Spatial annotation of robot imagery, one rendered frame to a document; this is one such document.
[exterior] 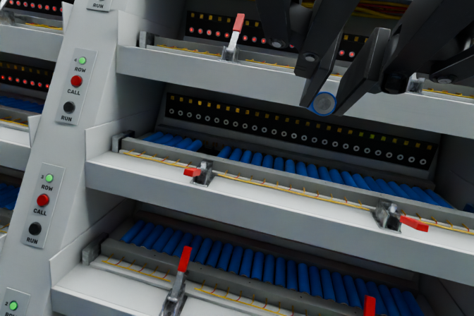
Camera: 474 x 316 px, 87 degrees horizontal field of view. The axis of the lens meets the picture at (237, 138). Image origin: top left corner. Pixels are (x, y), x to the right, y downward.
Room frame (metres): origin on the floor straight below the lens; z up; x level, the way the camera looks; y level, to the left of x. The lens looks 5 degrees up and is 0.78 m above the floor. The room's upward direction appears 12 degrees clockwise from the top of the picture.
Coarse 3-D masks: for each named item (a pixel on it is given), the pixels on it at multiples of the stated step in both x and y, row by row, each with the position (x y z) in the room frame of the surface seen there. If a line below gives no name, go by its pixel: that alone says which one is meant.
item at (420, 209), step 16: (128, 144) 0.43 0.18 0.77; (144, 144) 0.42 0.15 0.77; (160, 144) 0.43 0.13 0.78; (176, 160) 0.42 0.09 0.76; (192, 160) 0.41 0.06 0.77; (224, 160) 0.41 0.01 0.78; (224, 176) 0.39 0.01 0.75; (256, 176) 0.40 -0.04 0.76; (272, 176) 0.40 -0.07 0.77; (288, 176) 0.39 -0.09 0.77; (304, 176) 0.40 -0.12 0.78; (304, 192) 0.38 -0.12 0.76; (320, 192) 0.39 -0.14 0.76; (336, 192) 0.38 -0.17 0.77; (352, 192) 0.38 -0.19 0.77; (368, 192) 0.38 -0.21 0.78; (400, 208) 0.37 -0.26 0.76; (416, 208) 0.37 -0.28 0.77; (432, 208) 0.36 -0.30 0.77; (448, 208) 0.37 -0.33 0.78; (432, 224) 0.35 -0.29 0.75; (464, 224) 0.36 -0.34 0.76
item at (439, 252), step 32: (96, 128) 0.39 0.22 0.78; (128, 128) 0.48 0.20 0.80; (192, 128) 0.54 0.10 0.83; (224, 128) 0.53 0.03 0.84; (96, 160) 0.40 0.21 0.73; (128, 160) 0.41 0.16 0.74; (352, 160) 0.50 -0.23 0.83; (128, 192) 0.39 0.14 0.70; (160, 192) 0.38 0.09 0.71; (192, 192) 0.37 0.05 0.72; (224, 192) 0.37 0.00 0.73; (256, 192) 0.38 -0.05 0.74; (448, 192) 0.46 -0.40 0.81; (256, 224) 0.36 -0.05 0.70; (288, 224) 0.35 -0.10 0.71; (320, 224) 0.34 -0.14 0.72; (352, 224) 0.34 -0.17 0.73; (384, 256) 0.34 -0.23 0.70; (416, 256) 0.33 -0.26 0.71; (448, 256) 0.32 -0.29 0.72
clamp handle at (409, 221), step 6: (390, 210) 0.34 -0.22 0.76; (396, 216) 0.32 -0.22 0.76; (402, 216) 0.30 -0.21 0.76; (402, 222) 0.30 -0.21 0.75; (408, 222) 0.29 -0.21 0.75; (414, 222) 0.28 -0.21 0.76; (420, 222) 0.28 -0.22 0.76; (414, 228) 0.28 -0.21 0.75; (420, 228) 0.27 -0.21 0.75; (426, 228) 0.27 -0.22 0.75
